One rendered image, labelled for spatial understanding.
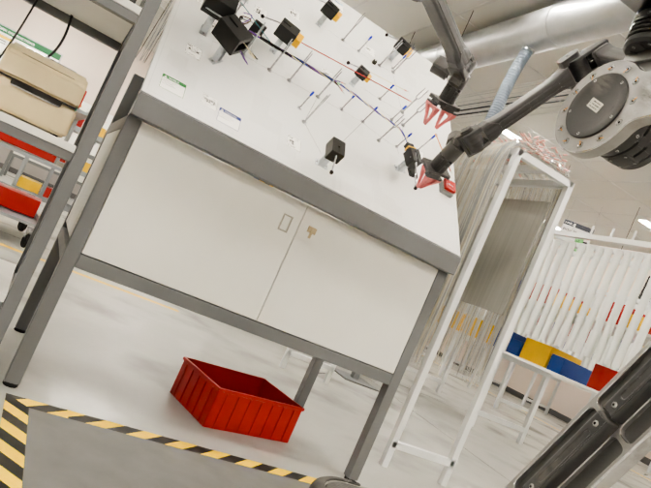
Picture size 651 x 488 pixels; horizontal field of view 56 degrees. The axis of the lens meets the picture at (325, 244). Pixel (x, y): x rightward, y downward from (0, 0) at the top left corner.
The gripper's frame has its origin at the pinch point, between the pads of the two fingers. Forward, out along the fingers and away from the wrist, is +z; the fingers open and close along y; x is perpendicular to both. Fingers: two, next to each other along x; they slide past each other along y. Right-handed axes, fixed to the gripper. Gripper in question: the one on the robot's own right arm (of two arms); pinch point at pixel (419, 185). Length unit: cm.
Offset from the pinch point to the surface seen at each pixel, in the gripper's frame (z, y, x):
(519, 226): 24, -96, -25
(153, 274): 41, 79, 23
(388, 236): 11.9, 10.4, 15.5
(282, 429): 86, 16, 49
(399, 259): 18.5, 1.3, 18.0
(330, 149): -2.5, 38.6, -0.9
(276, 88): 2, 49, -30
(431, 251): 11.1, -7.0, 18.4
